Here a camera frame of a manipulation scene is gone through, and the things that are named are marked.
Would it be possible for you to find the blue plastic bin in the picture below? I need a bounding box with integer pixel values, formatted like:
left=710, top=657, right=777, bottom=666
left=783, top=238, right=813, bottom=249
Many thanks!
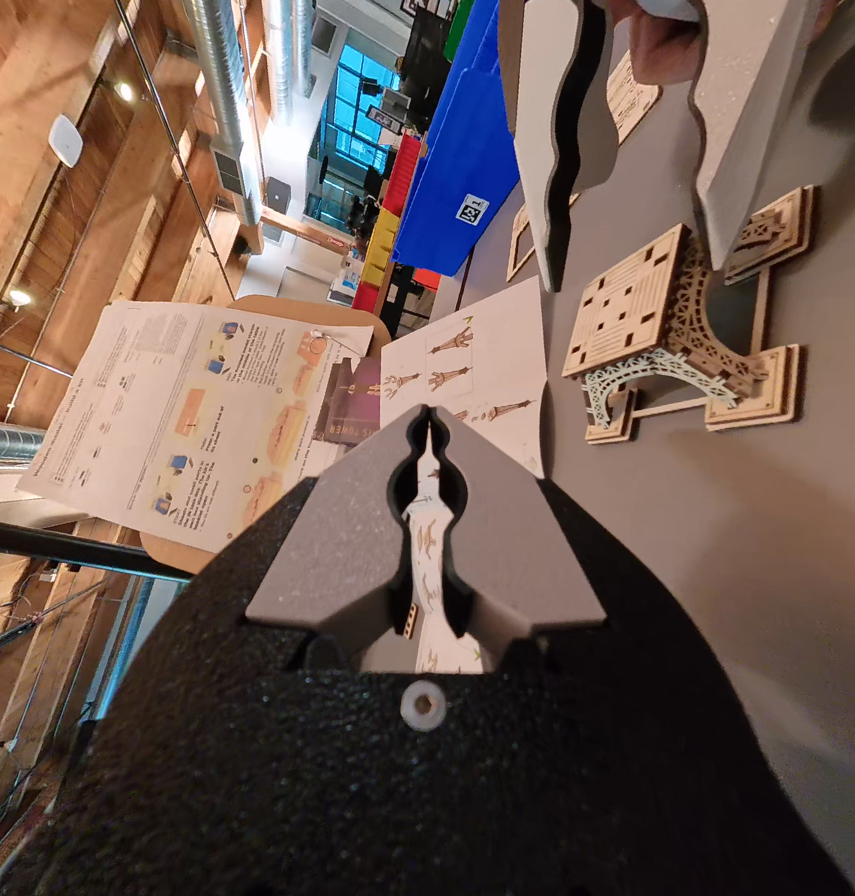
left=392, top=0, right=525, bottom=279

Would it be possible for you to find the large silver air duct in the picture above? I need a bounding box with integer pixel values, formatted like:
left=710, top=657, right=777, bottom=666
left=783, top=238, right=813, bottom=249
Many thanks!
left=181, top=0, right=250, bottom=155

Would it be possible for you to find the person's right hand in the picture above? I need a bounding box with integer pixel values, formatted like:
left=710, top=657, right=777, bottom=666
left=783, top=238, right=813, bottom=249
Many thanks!
left=625, top=0, right=706, bottom=85

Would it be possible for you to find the grey desk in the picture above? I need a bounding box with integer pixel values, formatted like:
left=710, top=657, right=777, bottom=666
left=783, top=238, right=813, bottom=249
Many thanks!
left=455, top=0, right=855, bottom=896

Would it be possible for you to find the brown clipboard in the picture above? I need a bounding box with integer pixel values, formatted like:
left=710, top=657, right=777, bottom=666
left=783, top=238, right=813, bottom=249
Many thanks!
left=138, top=294, right=395, bottom=576

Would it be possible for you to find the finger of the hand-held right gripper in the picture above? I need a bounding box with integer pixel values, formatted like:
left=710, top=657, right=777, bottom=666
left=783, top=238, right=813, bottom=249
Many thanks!
left=686, top=0, right=825, bottom=272
left=498, top=0, right=622, bottom=295

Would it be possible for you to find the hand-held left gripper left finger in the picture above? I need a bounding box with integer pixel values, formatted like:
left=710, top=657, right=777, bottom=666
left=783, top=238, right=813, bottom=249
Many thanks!
left=244, top=403, right=430, bottom=658

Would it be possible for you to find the folded assembly instruction booklet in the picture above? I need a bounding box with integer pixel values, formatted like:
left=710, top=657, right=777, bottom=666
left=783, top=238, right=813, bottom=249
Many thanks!
left=378, top=275, right=549, bottom=674

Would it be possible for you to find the yellow plastic bin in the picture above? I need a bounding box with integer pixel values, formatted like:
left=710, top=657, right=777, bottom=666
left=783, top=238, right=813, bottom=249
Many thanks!
left=359, top=205, right=402, bottom=289

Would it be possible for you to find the silver spiral air duct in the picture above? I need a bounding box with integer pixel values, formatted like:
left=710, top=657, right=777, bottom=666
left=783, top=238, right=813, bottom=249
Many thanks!
left=0, top=419, right=50, bottom=457

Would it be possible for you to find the wooden tower base model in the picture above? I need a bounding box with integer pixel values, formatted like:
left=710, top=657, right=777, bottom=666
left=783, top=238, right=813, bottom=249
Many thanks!
left=562, top=184, right=818, bottom=447

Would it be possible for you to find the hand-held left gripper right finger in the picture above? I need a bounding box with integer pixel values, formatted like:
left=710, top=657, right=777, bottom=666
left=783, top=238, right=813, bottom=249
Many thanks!
left=431, top=406, right=608, bottom=664

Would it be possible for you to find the printed instruction sheet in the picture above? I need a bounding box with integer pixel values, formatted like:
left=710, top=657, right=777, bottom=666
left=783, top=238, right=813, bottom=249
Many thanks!
left=14, top=300, right=377, bottom=555

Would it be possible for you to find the purple puzzle box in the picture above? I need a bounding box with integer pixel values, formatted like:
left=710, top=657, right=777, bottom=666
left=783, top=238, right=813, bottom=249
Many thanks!
left=313, top=356, right=384, bottom=447

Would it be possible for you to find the wooden parts sheet square cutout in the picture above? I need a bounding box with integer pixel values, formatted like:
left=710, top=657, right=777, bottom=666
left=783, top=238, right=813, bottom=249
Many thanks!
left=507, top=49, right=664, bottom=286

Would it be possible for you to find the black metal pole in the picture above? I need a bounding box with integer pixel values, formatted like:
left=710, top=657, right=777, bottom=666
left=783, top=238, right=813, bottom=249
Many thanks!
left=0, top=517, right=195, bottom=583

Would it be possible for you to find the white wireless access point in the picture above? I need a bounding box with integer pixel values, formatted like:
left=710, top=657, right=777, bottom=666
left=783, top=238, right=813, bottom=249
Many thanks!
left=48, top=114, right=85, bottom=169

